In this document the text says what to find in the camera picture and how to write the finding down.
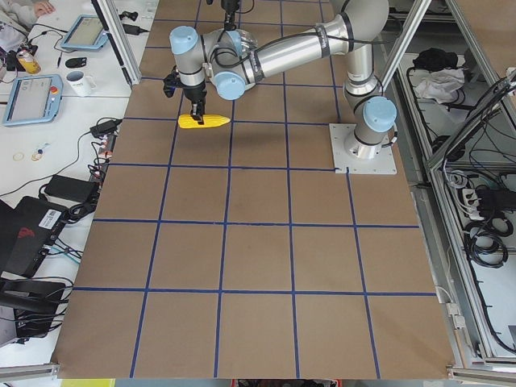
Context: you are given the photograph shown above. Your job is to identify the blue teach pendant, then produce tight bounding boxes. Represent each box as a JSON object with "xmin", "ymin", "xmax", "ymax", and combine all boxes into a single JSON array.
[
  {"xmin": 60, "ymin": 15, "xmax": 108, "ymax": 51},
  {"xmin": 2, "ymin": 74, "xmax": 63, "ymax": 127}
]

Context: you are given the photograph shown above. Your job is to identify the aluminium frame post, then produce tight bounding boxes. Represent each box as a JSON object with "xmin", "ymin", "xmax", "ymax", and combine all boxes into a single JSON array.
[{"xmin": 91, "ymin": 0, "xmax": 142, "ymax": 87}]

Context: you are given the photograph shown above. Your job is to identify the silver robot arm, image right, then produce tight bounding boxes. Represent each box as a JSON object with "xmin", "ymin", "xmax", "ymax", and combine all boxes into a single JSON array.
[{"xmin": 163, "ymin": 1, "xmax": 397, "ymax": 160}]

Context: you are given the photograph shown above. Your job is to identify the metal base plate, image right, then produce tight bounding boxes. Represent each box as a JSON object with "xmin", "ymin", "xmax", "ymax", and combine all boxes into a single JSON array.
[{"xmin": 329, "ymin": 123, "xmax": 397, "ymax": 175}]

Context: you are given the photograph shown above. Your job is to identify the white mug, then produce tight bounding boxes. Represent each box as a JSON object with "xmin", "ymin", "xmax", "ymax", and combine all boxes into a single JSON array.
[{"xmin": 66, "ymin": 70, "xmax": 97, "ymax": 97}]

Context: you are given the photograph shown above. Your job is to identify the yellow corn cob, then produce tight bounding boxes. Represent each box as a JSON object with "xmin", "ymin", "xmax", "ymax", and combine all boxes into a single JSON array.
[{"xmin": 178, "ymin": 114, "xmax": 231, "ymax": 129}]

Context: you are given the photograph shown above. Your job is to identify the black cloth bundle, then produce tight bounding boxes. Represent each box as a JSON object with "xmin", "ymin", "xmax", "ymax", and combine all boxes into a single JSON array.
[{"xmin": 413, "ymin": 48, "xmax": 458, "ymax": 72}]

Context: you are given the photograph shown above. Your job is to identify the blue teach pendant near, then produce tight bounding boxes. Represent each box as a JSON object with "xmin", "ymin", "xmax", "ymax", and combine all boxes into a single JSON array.
[{"xmin": 2, "ymin": 74, "xmax": 63, "ymax": 127}]

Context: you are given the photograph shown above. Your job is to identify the black computer mouse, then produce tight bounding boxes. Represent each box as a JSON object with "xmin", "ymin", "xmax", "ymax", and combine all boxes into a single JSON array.
[{"xmin": 65, "ymin": 57, "xmax": 87, "ymax": 69}]

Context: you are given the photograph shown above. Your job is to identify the power strip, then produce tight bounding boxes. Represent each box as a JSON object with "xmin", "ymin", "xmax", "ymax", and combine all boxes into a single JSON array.
[{"xmin": 88, "ymin": 132, "xmax": 118, "ymax": 184}]

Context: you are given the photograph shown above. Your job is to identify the coiled black cables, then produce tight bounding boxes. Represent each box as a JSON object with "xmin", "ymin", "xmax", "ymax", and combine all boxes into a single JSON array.
[{"xmin": 463, "ymin": 217, "xmax": 510, "ymax": 268}]

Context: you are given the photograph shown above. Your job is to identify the black laptop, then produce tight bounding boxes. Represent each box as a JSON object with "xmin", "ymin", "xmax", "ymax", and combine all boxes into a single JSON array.
[{"xmin": 1, "ymin": 196, "xmax": 68, "ymax": 277}]

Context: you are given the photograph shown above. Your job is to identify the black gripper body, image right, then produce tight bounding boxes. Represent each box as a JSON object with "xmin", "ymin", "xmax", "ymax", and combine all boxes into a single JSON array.
[{"xmin": 163, "ymin": 66, "xmax": 207, "ymax": 105}]

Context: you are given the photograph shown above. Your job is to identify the white crumpled cloth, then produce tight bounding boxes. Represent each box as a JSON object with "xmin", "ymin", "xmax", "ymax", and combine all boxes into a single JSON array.
[{"xmin": 414, "ymin": 69, "xmax": 465, "ymax": 104}]

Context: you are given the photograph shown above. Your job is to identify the black power brick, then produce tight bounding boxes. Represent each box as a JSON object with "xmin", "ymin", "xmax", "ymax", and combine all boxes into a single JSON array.
[{"xmin": 44, "ymin": 175, "xmax": 98, "ymax": 202}]

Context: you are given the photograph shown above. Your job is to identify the blue teach pendant far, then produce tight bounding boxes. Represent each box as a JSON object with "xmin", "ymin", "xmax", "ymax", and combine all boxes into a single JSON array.
[{"xmin": 60, "ymin": 15, "xmax": 108, "ymax": 51}]

